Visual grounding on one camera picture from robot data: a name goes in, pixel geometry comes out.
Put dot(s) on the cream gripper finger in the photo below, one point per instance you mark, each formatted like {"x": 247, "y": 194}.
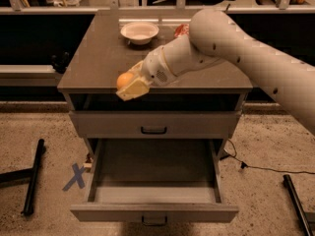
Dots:
{"x": 136, "y": 70}
{"x": 136, "y": 88}

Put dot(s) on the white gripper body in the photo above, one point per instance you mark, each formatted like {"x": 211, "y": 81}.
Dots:
{"x": 155, "y": 67}

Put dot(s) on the orange fruit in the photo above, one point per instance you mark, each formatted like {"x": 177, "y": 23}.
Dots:
{"x": 124, "y": 80}

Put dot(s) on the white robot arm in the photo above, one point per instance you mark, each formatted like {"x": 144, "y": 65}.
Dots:
{"x": 214, "y": 36}

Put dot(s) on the closed grey top drawer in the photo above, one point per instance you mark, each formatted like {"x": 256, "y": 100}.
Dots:
{"x": 124, "y": 125}

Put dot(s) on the grey drawer cabinet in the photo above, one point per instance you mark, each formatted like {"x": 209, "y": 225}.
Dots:
{"x": 89, "y": 83}

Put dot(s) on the open grey middle drawer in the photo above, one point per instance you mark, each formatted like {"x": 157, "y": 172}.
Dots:
{"x": 154, "y": 182}

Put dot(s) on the white ceramic bowl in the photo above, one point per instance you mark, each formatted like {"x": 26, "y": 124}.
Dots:
{"x": 140, "y": 33}

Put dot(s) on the red soda can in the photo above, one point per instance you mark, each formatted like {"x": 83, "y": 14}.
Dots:
{"x": 181, "y": 30}

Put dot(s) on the blue tape cross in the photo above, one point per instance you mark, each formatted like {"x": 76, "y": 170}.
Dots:
{"x": 77, "y": 177}

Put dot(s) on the black metal stand left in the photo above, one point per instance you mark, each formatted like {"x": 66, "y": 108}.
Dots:
{"x": 29, "y": 173}

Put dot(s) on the black clamp on rail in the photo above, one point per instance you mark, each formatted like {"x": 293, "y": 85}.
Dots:
{"x": 60, "y": 64}

